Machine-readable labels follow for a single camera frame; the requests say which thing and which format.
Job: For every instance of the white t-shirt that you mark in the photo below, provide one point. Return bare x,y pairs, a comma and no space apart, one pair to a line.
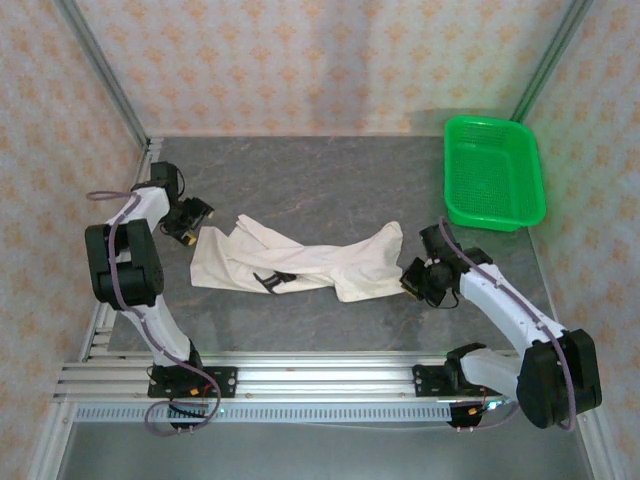
320,260

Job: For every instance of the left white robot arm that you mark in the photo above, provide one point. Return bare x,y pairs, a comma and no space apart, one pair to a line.
170,332

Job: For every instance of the green plastic basket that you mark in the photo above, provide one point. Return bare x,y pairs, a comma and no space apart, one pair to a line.
487,175

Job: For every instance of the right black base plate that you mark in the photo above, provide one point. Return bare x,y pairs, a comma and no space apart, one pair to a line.
430,382

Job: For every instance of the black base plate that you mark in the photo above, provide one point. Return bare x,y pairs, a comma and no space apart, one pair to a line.
225,382
430,382

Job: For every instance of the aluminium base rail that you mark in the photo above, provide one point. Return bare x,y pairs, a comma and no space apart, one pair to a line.
325,380

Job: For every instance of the aluminium frame post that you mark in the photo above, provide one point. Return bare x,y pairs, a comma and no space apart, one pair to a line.
549,60
102,65

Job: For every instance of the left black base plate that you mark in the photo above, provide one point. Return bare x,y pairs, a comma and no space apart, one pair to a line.
225,382

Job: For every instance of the aluminium frame leg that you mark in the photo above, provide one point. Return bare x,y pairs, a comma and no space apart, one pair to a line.
50,440
602,450

